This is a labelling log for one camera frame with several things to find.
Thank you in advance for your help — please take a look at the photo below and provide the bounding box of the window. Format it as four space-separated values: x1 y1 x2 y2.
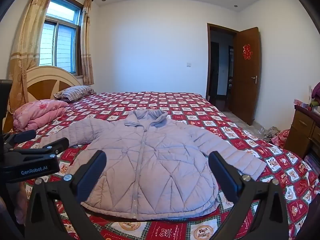
39 0 84 76

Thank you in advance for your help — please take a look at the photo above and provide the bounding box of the red paper door decoration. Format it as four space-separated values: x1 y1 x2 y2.
241 44 252 60

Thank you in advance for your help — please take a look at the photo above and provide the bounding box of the purple cloth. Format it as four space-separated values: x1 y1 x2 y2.
310 81 320 101

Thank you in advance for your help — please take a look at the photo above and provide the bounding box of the wooden dresser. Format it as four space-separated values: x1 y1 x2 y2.
284 104 320 159

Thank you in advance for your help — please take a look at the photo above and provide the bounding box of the brown wooden door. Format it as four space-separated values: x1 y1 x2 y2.
234 27 262 126

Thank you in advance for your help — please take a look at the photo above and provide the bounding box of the grey cloth pile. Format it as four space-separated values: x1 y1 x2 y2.
262 126 281 140

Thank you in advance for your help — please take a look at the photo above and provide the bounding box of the lilac quilted puffer jacket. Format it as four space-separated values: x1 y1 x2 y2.
39 109 267 222

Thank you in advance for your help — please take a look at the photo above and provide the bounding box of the folded pink quilt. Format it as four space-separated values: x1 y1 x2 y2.
12 99 69 132

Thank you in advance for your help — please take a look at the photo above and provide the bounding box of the narrow beige floral curtain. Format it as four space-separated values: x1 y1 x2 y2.
79 0 95 85

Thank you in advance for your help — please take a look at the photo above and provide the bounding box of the striped pillow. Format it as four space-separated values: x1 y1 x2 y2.
54 85 95 102

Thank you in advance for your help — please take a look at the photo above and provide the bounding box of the long beige floral curtain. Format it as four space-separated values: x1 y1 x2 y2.
6 0 59 114

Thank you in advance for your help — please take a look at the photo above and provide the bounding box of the wooden bed headboard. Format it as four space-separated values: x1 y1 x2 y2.
25 66 83 101

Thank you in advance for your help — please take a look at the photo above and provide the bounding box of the brown door frame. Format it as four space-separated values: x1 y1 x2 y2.
206 23 238 100

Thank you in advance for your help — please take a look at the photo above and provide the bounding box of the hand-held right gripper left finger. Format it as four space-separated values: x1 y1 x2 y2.
24 150 107 240

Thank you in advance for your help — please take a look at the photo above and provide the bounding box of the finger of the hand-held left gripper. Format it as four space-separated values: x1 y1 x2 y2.
10 137 70 156
4 129 37 146

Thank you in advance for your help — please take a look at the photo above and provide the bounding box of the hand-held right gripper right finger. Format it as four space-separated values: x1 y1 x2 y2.
208 151 297 240

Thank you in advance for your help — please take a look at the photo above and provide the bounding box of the pink box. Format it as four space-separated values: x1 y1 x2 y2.
294 98 312 110

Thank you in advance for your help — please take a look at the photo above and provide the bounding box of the red printed bedspread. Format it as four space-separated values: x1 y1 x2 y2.
6 91 320 240

